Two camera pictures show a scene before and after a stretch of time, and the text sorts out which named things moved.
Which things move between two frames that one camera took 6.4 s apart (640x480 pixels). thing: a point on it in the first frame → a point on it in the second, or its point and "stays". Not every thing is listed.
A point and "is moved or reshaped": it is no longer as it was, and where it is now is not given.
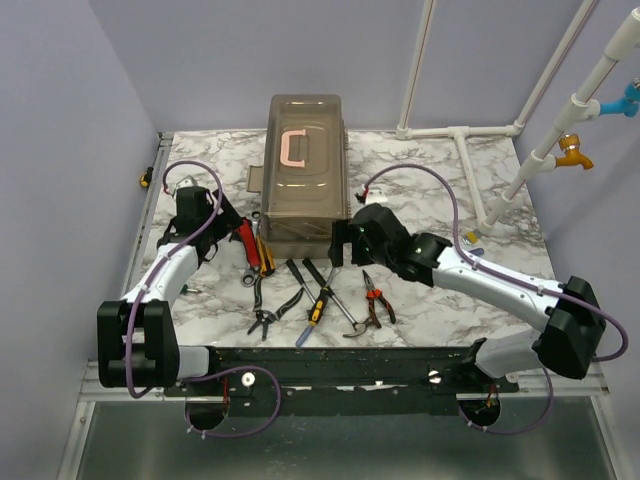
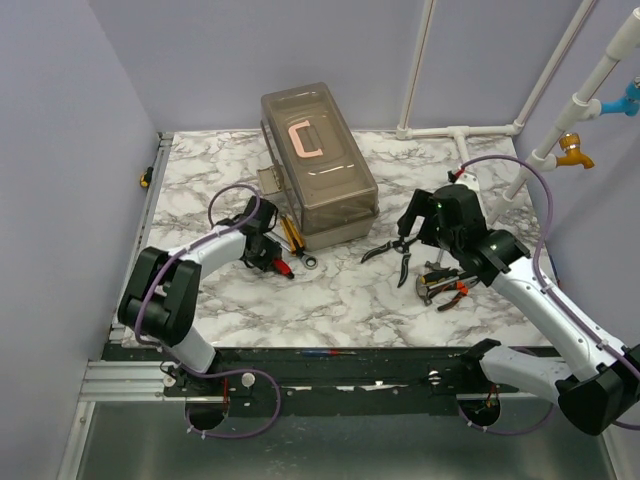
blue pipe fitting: [629, 106] stays
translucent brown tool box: [303, 178] is moved or reshaped
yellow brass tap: [569, 143] stays
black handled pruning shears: [265, 316] is moved or reshaped
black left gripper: [220, 219] → [274, 252]
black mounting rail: [343, 381] stays
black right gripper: [345, 230] → [418, 206]
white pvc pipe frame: [581, 109] stays
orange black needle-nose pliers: [376, 294] → [462, 289]
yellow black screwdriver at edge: [146, 178] stays
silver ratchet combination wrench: [248, 278] → [308, 261]
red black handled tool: [246, 235] is moved or reshaped
